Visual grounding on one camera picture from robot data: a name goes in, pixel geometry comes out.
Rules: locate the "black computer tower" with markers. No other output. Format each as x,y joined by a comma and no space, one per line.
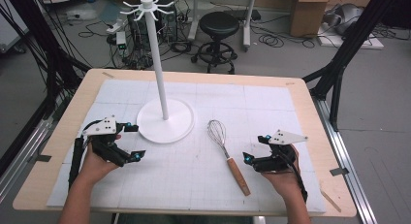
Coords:
169,20

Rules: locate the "white hook rack stand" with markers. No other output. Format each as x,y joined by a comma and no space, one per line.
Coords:
158,65

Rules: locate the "white flat board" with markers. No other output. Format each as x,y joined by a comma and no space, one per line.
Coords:
371,43

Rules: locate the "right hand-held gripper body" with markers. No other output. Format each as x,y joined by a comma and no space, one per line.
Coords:
284,138

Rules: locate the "grey rounded device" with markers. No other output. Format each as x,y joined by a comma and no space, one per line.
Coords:
344,18

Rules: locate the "cardboard box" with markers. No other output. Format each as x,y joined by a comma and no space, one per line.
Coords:
305,17

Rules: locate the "white stand leg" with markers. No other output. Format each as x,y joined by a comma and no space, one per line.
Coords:
194,17
248,26

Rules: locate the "person's left hand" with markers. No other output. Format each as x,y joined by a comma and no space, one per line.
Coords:
93,169

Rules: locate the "person's right hand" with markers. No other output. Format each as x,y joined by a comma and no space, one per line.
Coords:
286,180

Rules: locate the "small white power adapter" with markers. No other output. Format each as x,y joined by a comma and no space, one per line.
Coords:
121,39

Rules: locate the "black round stool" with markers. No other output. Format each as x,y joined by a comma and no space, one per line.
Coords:
218,25

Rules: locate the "aluminium rail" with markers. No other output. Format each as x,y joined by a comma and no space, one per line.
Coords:
349,166
22,162

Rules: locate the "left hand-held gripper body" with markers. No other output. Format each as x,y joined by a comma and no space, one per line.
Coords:
104,126

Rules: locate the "black tape piece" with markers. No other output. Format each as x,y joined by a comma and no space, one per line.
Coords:
43,158
339,171

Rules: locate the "white grid mat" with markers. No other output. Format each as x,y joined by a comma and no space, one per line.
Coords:
181,182

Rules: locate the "white power strip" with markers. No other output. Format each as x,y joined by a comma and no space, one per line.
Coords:
115,26

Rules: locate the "thin wooden stick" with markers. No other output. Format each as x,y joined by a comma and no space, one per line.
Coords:
330,200

